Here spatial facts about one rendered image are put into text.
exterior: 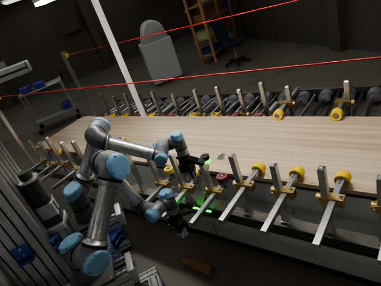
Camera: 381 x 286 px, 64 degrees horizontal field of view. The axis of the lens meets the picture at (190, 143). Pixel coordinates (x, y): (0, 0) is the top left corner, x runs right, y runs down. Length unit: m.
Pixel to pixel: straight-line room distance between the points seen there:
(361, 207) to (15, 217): 1.80
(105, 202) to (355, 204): 1.37
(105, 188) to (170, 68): 6.83
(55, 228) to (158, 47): 6.62
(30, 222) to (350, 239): 1.61
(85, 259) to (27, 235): 0.39
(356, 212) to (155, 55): 6.66
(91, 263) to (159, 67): 6.93
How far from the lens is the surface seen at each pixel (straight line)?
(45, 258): 1.81
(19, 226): 1.70
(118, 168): 1.39
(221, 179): 2.10
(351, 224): 2.07
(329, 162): 2.08
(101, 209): 1.43
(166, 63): 8.06
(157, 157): 1.72
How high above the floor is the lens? 2.11
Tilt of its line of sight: 27 degrees down
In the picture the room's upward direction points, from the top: 20 degrees counter-clockwise
